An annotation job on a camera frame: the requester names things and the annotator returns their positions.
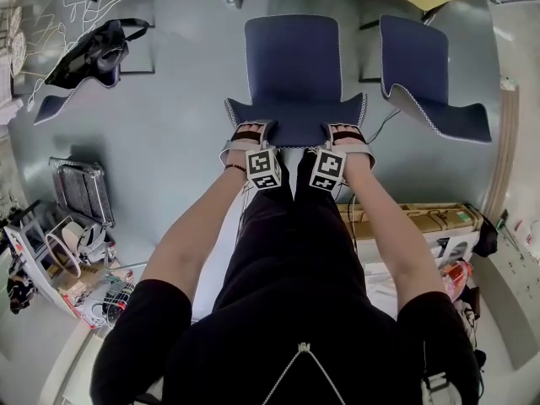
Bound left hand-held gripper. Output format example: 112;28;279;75
219;118;284;192

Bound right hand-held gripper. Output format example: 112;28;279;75
310;121;377;192

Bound black shoulder bag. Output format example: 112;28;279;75
44;19;151;90

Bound person's right forearm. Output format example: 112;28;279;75
339;158;448;322

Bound person's left forearm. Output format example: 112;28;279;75
137;158;250;311

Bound person's right hand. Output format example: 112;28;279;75
332;125;369;166

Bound person's left hand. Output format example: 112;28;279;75
227;123;266;166

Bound person's black trousers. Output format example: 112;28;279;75
213;148;368;324

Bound wooden slatted board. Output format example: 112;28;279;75
484;86;524;227

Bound black backpack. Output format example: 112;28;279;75
472;215;501;257

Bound folding metal trolley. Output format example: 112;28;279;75
48;155;116;230

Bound colourful foil egg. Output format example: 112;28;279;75
440;259;473;304

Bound round white-framed mirror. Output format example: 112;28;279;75
44;221;85;278

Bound person's black shirt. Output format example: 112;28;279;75
90;278;484;405

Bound white lattice round stool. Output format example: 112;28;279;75
8;31;29;78
2;6;24;44

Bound silver neck chain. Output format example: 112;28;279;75
265;343;347;405

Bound wire basket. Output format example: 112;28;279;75
86;267;136;328

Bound white floor cable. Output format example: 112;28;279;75
27;0;159;113

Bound person's right backpack strap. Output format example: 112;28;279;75
419;371;453;405

